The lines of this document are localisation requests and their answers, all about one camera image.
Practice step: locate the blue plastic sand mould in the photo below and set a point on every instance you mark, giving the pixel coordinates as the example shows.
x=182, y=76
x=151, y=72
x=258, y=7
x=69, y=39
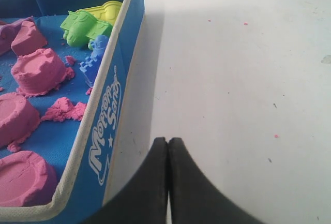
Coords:
x=90, y=66

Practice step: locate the yellow plastic sand mould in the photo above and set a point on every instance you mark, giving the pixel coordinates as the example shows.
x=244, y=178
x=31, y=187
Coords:
x=106, y=12

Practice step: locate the pink sand block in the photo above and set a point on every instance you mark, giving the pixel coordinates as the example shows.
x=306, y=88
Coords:
x=28, y=40

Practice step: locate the loose pink sand pile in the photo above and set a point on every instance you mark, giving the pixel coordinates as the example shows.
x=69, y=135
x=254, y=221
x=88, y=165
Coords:
x=63, y=109

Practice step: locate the purple plastic sand mould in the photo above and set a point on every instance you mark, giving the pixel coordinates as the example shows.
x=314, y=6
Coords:
x=9, y=32

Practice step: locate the pink sand castle lower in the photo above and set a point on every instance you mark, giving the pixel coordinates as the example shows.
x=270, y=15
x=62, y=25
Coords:
x=26, y=180

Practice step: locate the blue sand box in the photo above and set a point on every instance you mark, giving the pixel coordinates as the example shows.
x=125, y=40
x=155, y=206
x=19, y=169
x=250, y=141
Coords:
x=79, y=150

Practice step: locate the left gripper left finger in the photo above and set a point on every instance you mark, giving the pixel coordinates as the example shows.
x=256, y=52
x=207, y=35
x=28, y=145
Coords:
x=144, y=198

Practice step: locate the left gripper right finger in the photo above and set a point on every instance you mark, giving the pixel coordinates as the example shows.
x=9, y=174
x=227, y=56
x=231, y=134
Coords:
x=193, y=198

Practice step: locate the pink sand castle upper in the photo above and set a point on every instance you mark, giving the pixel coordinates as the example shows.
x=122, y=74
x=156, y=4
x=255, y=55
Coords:
x=40, y=72

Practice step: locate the pink sand castle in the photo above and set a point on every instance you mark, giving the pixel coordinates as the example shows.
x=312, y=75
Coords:
x=40, y=72
x=19, y=118
x=26, y=180

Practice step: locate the green plastic sand mould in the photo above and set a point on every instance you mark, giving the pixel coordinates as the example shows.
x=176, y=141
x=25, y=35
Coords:
x=82, y=27

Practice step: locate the pink sand castle middle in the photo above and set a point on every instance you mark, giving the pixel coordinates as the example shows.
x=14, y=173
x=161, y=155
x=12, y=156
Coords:
x=19, y=118

